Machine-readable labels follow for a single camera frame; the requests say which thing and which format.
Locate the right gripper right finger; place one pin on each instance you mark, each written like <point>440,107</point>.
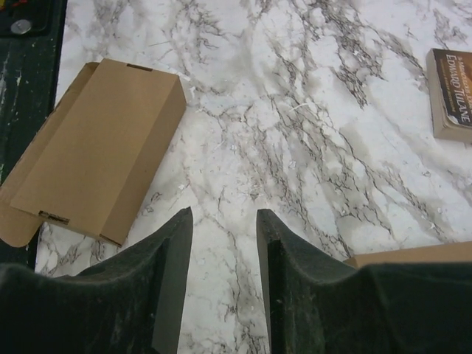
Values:
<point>293,272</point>

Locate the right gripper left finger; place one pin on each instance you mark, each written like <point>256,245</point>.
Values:
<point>137,296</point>

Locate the folded brown cardboard box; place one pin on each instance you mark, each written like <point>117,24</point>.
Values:
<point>444,253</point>

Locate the dark paperback book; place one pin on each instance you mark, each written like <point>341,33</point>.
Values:
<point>449,84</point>

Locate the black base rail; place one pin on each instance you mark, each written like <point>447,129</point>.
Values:
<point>31,43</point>

